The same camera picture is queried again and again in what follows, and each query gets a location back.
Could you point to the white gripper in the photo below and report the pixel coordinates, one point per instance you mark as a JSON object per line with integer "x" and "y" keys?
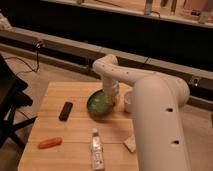
{"x": 111, "y": 89}

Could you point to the green ceramic bowl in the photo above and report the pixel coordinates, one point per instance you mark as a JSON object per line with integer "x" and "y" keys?
{"x": 98, "y": 104}

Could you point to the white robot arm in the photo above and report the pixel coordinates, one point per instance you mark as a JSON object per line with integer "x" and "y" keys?
{"x": 155, "y": 102}

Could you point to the white paper cup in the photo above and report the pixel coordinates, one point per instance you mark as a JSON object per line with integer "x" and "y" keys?
{"x": 128, "y": 101}

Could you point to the black remote control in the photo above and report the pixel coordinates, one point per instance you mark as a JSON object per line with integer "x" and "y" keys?
{"x": 64, "y": 114}

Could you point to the beige sponge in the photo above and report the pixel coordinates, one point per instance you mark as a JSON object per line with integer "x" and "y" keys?
{"x": 130, "y": 143}

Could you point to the clear plastic bottle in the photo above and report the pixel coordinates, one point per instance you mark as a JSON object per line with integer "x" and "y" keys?
{"x": 97, "y": 158}

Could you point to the orange carrot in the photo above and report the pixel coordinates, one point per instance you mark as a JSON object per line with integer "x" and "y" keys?
{"x": 50, "y": 143}

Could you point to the black office chair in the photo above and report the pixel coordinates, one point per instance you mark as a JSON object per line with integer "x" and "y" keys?
{"x": 12, "y": 97}

